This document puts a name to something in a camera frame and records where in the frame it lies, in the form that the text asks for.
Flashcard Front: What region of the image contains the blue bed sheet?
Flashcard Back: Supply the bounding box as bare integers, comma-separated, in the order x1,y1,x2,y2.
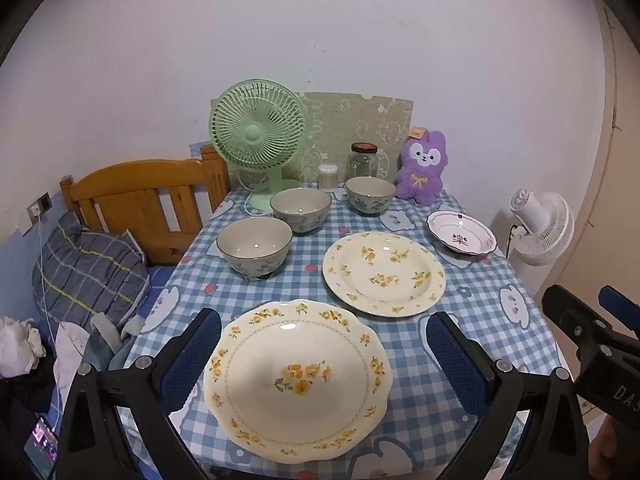
145,264,176,291

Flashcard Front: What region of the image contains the purple plush toy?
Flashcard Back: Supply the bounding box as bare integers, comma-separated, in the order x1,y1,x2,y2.
394,129,449,207

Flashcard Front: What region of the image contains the white standing fan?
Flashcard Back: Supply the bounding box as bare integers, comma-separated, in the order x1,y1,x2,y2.
509,189,575,267

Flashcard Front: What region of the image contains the wooden bed headboard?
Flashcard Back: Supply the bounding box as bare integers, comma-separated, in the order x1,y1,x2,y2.
60,144,231,266

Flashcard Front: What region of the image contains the dark cloth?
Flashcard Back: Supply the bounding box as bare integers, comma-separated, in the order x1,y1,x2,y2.
0,370,63,441

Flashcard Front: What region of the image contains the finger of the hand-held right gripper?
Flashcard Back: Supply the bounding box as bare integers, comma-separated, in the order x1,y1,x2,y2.
541,284,640,418
599,285,640,335

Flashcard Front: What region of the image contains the teal grey cloth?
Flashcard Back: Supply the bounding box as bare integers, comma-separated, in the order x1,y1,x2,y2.
82,312,146,371

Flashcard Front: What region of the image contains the small white red-patterned plate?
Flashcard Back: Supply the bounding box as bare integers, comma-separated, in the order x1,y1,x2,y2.
426,210,498,257

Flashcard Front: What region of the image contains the beaded-rim yellow floral plate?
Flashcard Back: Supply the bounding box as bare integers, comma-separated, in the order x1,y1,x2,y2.
321,231,447,318

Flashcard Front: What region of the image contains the white garment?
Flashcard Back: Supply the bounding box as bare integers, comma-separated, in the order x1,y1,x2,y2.
52,321,93,406

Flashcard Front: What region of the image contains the crumpled white cloth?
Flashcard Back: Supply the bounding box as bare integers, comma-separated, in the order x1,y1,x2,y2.
0,316,47,378

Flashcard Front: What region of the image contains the glass jar with dark lid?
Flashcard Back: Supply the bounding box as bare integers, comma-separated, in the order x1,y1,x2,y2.
346,142,379,183

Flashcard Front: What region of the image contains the white fan power cable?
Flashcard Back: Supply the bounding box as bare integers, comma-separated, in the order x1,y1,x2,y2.
235,165,276,217

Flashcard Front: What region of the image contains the wall socket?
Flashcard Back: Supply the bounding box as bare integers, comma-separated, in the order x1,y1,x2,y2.
26,192,53,223

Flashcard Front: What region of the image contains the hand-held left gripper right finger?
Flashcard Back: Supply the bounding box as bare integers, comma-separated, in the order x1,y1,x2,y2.
425,311,591,480

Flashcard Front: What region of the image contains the grey plaid pillow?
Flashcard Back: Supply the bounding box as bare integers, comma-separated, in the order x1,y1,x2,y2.
32,212,151,333

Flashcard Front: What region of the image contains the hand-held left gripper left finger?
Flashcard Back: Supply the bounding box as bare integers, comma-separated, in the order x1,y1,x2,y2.
54,307,223,480

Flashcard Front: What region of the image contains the smartphone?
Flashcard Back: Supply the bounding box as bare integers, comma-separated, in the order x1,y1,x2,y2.
24,414,60,478

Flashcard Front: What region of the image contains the white charging cable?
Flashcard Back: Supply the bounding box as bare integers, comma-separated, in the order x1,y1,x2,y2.
31,210,61,361

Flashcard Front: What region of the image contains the green desk fan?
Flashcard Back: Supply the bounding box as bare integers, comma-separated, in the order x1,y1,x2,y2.
208,79,307,212

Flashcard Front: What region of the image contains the scalloped yellow floral plate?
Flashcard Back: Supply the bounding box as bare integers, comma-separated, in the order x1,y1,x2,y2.
202,298,390,465

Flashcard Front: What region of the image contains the green patterned wall board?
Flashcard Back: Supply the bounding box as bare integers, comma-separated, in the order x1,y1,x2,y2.
292,91,415,186

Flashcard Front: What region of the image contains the blue floral ceramic bowl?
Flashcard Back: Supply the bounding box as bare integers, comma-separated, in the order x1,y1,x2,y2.
344,176,397,216
270,187,333,234
216,216,293,282

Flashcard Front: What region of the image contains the blue checked tablecloth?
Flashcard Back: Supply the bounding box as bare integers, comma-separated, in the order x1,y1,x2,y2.
117,185,571,480

